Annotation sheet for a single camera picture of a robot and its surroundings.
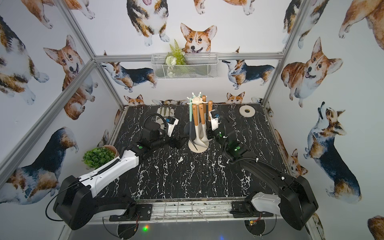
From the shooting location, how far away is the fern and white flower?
814 millimetres

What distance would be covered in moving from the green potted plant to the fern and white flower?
0.56m

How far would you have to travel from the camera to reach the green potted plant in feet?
2.45
